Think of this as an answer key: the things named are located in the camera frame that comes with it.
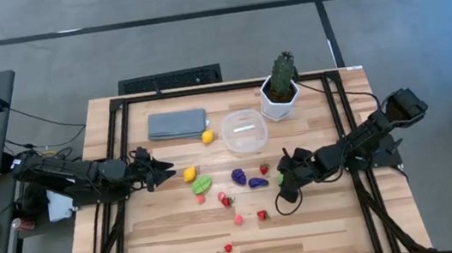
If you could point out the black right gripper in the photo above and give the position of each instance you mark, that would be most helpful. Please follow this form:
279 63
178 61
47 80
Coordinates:
308 164

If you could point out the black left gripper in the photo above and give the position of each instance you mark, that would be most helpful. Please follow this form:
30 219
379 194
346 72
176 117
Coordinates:
143 177

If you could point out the green toy cabbage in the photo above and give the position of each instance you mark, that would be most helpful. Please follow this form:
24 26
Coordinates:
280 178

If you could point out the red toy strawberry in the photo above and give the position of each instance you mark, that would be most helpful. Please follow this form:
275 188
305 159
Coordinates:
262 215
227 202
264 169

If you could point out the yellow toy lemon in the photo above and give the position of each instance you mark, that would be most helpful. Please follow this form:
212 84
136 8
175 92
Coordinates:
207 136
189 174

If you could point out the purple toy eggplant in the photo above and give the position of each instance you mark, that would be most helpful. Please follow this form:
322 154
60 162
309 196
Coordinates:
256 182

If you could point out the green toy starfruit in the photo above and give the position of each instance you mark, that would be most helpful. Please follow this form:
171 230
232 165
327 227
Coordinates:
201 185

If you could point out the pink toy fruit piece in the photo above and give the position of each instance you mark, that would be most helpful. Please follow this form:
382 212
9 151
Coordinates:
238 219
200 199
221 195

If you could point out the red toy cherry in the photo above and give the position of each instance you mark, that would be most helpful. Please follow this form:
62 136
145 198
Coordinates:
228 248

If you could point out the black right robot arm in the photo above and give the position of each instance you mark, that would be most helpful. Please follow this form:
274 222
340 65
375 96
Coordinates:
365 135

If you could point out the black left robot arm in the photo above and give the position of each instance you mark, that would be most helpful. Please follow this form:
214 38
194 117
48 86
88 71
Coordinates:
63 172

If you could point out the clear plastic tupperware container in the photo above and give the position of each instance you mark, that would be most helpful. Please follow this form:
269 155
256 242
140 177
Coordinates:
249 141

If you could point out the grey folded cloth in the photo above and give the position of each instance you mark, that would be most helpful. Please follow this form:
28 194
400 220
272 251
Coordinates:
176 124

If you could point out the purple toy grapes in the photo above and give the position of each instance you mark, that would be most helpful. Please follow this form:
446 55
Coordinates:
238 177

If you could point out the white hexagonal plant pot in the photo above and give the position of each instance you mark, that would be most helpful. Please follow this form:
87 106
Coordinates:
276 109

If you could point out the black floor vent grille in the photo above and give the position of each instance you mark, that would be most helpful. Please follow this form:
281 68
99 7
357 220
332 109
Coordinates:
168 80

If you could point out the green cactus plant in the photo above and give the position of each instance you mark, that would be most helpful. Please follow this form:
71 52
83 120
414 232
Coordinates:
282 74

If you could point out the white crumpled paper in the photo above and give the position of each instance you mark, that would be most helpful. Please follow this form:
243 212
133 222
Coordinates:
59 205

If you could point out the red soda can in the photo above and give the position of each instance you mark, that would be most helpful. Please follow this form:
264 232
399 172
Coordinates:
24 224

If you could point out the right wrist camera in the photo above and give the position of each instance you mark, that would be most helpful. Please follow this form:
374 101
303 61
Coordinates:
289 194

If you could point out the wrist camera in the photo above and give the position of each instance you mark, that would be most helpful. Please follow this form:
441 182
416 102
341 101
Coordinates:
289 194
141 155

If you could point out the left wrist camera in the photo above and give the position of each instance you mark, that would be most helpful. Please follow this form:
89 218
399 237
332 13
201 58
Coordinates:
141 155

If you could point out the black metal table frame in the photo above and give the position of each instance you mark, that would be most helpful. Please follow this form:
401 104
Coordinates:
225 87

